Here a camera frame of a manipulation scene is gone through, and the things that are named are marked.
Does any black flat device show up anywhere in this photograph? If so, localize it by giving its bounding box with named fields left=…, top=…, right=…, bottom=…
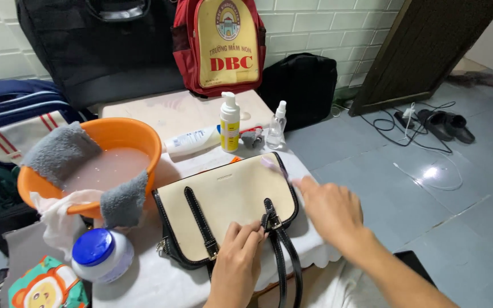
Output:
left=393, top=250, right=437, bottom=288

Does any small grey and red brush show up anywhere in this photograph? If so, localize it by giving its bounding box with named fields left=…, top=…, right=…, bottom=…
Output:
left=240, top=127, right=264, bottom=149

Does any black slipper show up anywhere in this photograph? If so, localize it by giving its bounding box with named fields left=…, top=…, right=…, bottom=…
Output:
left=416, top=109, right=454, bottom=142
left=443, top=112, right=476, bottom=145

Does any navy striped bag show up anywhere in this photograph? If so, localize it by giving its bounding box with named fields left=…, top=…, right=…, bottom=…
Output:
left=0, top=79, right=97, bottom=167

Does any person's right hand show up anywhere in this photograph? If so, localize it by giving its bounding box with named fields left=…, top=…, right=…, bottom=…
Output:
left=292, top=175, right=364, bottom=254

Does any large black bag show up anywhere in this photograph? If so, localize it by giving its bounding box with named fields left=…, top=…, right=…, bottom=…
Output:
left=15, top=0, right=186, bottom=111

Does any clear spray bottle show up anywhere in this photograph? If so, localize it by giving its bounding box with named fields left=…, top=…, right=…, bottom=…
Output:
left=266, top=100, right=288, bottom=150

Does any black cable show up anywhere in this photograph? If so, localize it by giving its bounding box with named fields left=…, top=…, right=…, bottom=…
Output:
left=360, top=101, right=457, bottom=154

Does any white table cover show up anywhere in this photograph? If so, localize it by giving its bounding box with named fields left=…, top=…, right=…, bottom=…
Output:
left=92, top=89, right=342, bottom=308

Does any red and yellow backpack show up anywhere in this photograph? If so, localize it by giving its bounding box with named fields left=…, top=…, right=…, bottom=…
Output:
left=171, top=0, right=267, bottom=98

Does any cream handbag with black trim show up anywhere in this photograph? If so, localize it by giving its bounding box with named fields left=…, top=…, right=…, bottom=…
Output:
left=151, top=151, right=304, bottom=308

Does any small black backpack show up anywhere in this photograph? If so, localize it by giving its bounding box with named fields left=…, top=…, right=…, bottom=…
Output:
left=256, top=52, right=338, bottom=132

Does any white cable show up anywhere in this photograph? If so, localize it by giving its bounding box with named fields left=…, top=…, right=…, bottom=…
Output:
left=393, top=103, right=464, bottom=192

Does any person's left hand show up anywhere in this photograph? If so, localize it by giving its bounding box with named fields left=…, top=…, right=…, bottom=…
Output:
left=205, top=220, right=269, bottom=308

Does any grey fluffy cloth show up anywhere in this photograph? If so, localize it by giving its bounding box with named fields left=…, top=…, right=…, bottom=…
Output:
left=21, top=121, right=103, bottom=189
left=100, top=169, right=149, bottom=229

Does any grey flat bag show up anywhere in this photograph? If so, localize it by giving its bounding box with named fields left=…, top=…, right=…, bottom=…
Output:
left=0, top=220, right=76, bottom=308

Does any white foam pump bottle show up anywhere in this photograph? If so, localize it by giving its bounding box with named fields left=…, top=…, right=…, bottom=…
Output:
left=220, top=92, right=241, bottom=154

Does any lilac toothbrush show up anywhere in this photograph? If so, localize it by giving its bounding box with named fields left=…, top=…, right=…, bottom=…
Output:
left=260, top=156, right=295, bottom=184

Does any white rag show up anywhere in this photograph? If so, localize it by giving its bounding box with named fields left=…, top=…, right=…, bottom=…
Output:
left=29, top=189, right=104, bottom=261

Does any white squeeze tube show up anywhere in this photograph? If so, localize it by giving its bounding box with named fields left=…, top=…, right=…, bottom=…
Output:
left=162, top=125, right=222, bottom=157

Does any white jar with blue lid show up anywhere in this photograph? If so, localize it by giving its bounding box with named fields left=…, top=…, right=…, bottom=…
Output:
left=71, top=228, right=135, bottom=284

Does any colourful cartoon tissue packet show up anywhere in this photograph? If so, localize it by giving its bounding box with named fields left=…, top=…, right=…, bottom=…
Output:
left=8, top=255, right=90, bottom=308

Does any orange plastic basin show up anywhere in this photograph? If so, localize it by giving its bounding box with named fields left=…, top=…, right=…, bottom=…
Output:
left=17, top=117, right=163, bottom=220

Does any dark wooden door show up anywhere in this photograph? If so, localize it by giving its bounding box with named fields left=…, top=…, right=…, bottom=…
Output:
left=348, top=0, right=493, bottom=117

